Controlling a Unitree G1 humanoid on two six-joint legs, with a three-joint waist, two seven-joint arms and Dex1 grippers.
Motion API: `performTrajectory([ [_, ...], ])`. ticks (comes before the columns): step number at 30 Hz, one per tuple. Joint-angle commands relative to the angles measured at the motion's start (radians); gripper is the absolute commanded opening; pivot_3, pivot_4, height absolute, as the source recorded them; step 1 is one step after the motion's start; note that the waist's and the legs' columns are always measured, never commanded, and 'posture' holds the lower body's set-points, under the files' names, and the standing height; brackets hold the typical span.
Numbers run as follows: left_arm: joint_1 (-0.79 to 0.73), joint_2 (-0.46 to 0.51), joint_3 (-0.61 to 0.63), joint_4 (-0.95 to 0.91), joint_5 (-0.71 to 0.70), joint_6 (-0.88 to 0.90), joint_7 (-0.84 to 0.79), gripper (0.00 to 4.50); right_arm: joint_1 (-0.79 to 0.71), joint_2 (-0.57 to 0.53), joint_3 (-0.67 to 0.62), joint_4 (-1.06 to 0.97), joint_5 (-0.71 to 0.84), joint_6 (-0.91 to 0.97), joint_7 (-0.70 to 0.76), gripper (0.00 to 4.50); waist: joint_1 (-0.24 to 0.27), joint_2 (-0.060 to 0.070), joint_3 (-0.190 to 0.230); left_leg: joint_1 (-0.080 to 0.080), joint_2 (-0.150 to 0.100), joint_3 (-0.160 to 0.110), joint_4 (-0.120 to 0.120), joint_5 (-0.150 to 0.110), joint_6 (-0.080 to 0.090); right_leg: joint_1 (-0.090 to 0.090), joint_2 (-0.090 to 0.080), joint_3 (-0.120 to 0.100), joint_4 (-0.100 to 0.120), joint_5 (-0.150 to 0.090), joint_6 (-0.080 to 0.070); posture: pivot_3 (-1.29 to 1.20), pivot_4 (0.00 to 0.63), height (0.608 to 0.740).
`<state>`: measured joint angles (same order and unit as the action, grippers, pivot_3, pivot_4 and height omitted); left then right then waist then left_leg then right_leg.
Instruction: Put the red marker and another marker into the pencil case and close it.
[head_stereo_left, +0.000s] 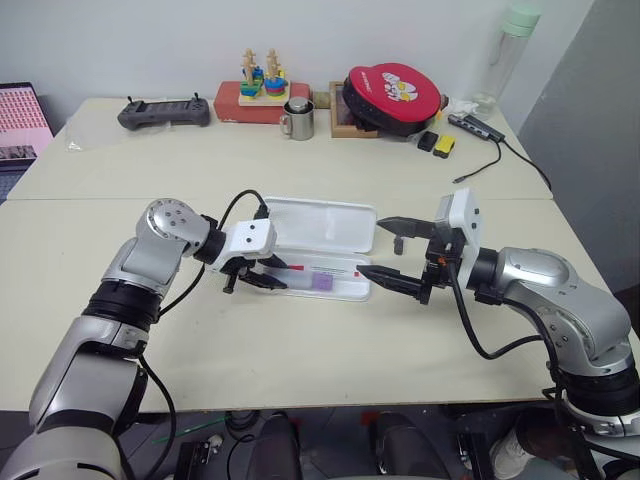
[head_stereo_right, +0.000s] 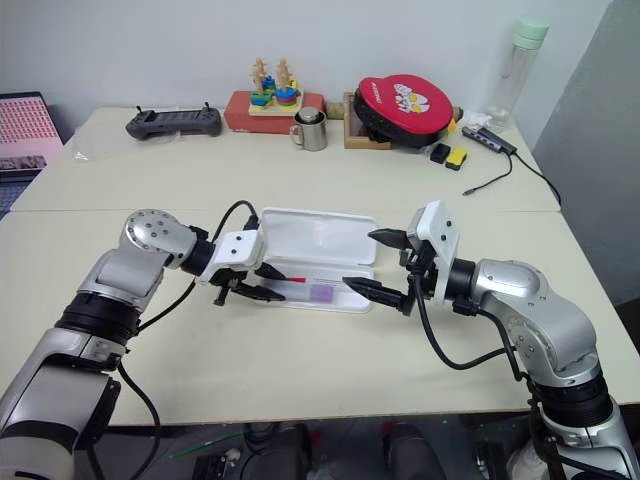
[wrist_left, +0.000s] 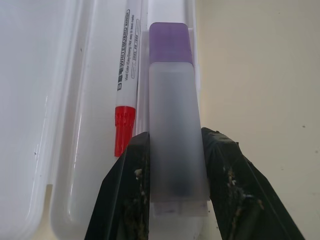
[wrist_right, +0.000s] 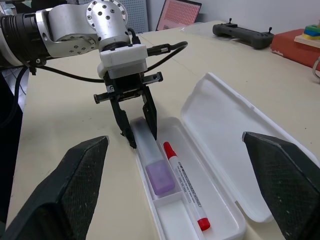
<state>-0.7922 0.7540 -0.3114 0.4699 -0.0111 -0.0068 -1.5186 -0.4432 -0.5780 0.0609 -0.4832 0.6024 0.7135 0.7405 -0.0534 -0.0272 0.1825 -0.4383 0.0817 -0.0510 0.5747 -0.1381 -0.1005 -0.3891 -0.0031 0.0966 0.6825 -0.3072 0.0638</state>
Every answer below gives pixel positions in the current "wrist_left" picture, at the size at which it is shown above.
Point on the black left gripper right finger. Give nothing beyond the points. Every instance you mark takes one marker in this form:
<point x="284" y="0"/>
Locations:
<point x="240" y="190"/>

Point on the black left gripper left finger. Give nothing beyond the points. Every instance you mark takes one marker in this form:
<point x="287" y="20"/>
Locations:
<point x="120" y="195"/>

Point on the purple capped translucent marker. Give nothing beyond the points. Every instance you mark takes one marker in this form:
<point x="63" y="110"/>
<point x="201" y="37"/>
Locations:
<point x="175" y="120"/>

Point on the white plastic pencil case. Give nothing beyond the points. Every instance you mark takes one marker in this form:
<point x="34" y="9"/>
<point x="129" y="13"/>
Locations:
<point x="75" y="112"/>

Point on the red capped whiteboard marker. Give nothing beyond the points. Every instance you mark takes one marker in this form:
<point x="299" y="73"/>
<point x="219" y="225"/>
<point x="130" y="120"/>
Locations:
<point x="127" y="82"/>

